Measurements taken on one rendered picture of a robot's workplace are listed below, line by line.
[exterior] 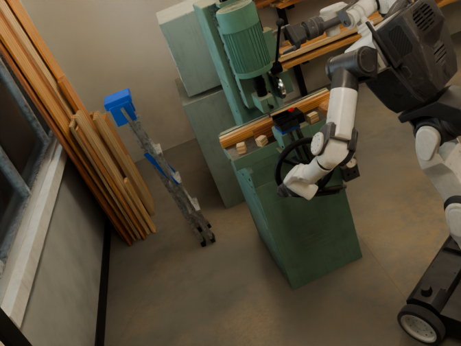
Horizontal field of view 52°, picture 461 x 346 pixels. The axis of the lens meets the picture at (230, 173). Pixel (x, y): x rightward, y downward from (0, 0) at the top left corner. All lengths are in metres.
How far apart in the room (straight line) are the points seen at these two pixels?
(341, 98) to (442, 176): 0.58
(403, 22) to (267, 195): 1.07
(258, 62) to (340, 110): 0.69
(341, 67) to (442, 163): 0.55
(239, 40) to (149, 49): 2.45
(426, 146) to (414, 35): 0.43
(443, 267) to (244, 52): 1.34
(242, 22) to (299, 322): 1.50
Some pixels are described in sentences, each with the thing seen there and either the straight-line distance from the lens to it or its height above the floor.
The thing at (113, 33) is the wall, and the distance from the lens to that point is 4.49.
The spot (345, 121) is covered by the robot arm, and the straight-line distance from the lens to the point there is 1.57.
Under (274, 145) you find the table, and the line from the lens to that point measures 2.22.
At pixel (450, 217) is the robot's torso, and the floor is 0.62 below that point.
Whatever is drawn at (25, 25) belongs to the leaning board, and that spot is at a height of 1.62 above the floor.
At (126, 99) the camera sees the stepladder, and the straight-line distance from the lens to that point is 2.81.
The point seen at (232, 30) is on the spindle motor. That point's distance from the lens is 2.12.
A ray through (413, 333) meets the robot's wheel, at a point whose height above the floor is 0.04.
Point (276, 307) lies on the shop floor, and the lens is 2.67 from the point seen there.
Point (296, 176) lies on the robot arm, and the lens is 1.72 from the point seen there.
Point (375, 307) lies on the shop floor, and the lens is 2.55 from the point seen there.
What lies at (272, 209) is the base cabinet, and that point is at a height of 0.56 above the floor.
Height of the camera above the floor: 1.92
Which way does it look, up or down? 29 degrees down
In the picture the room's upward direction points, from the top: 22 degrees counter-clockwise
